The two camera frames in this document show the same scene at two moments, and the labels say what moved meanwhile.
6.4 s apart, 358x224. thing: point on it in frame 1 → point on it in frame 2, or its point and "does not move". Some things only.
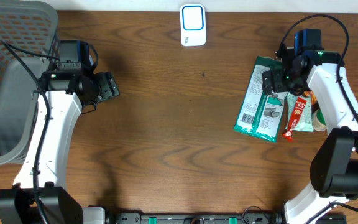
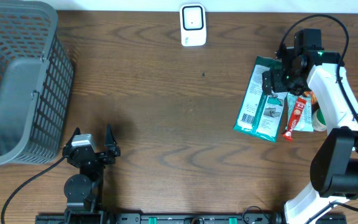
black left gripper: [109, 85] → [115, 151]
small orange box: [310, 93] does not move
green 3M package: [260, 114] does not move
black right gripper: [279, 85] does not move
